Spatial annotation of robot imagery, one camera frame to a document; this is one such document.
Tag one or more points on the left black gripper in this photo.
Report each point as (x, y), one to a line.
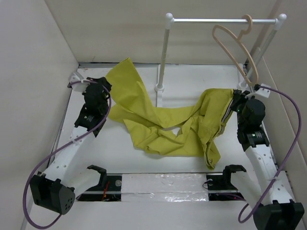
(102, 79)

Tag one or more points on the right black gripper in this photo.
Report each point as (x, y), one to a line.
(239, 98)

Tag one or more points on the yellow-green trousers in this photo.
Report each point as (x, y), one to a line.
(179, 132)

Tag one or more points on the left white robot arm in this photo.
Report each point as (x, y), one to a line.
(67, 176)

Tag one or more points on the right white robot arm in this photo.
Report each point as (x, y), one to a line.
(272, 207)

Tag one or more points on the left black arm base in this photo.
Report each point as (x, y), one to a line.
(108, 188)

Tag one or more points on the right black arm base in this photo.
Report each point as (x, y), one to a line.
(219, 185)

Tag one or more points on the white clothes rack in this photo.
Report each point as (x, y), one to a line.
(252, 76)

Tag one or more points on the silver tape strip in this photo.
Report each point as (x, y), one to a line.
(164, 187)

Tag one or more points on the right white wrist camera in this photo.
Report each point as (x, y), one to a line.
(262, 90)

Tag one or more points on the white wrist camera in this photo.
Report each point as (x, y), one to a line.
(77, 82)
(262, 90)

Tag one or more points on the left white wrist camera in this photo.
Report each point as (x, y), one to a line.
(77, 82)

